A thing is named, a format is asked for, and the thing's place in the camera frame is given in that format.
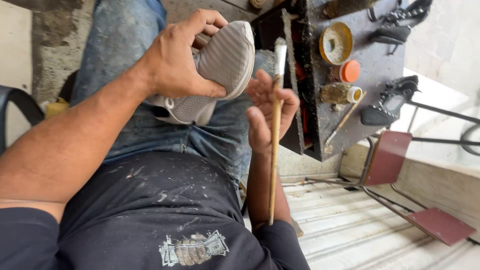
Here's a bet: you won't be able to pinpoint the person's left hand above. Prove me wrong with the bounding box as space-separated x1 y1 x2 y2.
140 9 228 99

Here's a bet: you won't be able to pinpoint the person's right hand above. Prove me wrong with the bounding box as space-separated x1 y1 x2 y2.
245 69 301 155

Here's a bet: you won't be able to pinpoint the long wooden glue brush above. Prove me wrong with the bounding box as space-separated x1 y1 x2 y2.
268 37 288 226

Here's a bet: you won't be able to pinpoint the grey mesh sneaker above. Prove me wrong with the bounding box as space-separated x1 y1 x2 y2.
146 20 256 126

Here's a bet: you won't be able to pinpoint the blue jeans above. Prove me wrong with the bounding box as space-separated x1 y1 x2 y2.
70 0 276 188

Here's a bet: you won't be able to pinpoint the glue-crusted bottle with white neck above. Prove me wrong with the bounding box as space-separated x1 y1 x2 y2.
319 83 363 105

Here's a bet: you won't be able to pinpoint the jar with orange lid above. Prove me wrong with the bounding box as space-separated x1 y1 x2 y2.
331 59 361 83

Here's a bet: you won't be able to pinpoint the round yellow glue tin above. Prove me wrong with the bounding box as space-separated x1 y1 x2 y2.
319 21 354 67

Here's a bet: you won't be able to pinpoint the yellow container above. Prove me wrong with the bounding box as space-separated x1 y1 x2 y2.
44 97 71 120

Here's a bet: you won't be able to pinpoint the red metal-framed chair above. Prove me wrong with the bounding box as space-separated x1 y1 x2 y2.
304 129 478 247

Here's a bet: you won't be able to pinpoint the dark glue-stained work box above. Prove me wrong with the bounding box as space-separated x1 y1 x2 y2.
250 0 408 162

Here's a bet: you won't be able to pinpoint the black studded sandal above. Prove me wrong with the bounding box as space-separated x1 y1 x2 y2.
360 75 422 127
368 0 434 46

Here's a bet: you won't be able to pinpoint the black printed t-shirt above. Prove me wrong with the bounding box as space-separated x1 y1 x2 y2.
0 151 311 270

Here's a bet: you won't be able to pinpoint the brown crusted jar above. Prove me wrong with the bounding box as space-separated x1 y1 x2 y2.
324 0 380 20

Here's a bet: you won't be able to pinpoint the black chair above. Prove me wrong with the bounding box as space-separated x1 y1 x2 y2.
0 85 45 155

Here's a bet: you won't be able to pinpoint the small thin-handled brush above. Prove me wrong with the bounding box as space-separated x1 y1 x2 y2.
324 91 368 146

